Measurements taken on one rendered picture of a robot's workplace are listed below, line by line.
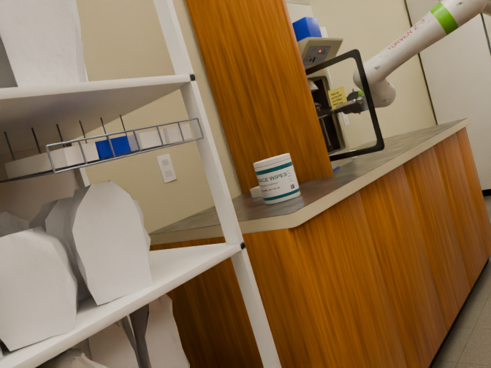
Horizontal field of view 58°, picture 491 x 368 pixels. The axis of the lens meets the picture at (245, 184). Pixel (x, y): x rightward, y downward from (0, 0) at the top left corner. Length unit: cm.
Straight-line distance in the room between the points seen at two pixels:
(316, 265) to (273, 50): 95
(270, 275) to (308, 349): 24
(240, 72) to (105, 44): 58
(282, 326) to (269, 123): 91
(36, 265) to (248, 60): 138
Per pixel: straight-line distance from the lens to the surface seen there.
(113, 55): 188
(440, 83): 494
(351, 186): 152
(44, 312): 88
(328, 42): 207
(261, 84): 195
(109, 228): 97
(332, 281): 141
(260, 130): 198
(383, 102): 193
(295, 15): 213
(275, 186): 147
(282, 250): 127
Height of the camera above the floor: 114
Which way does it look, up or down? 4 degrees down
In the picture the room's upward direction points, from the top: 16 degrees counter-clockwise
